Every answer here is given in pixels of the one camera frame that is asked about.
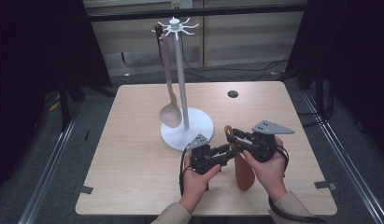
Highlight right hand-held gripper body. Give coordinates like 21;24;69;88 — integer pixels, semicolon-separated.
246;119;295;163

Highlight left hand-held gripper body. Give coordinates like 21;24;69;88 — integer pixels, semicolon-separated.
185;133;220;175

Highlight wooden spatula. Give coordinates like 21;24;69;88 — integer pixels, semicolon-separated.
223;124;256;192

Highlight white utensil rack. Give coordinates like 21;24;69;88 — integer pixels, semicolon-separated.
150;17;215;152

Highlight person's left hand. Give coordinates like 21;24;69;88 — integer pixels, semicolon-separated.
179;153;223;215

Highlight person's right hand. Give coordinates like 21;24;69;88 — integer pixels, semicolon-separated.
241;135;290;203

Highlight grey tape piece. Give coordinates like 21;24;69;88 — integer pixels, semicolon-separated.
72;185;94;195
314;180;338;191

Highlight black metal stand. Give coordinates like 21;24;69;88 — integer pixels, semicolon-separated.
314;62;334;119
57;74;117;133

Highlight black horizontal bar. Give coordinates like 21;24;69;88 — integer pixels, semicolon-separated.
86;4;307;22

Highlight black curtain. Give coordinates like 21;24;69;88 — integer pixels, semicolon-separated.
284;0;384;157
0;0;113;195

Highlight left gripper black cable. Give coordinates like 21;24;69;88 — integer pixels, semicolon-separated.
178;151;194;198

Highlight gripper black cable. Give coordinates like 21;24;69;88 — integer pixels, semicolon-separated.
178;151;194;198
267;145;325;224

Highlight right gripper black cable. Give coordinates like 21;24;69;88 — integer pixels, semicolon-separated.
267;145;325;224

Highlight black floor cables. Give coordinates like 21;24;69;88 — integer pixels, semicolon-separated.
179;36;291;82

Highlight metal floor rail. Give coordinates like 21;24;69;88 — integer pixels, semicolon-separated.
301;90;384;224
17;115;79;224

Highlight white wall outlet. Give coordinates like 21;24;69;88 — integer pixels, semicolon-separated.
170;0;193;9

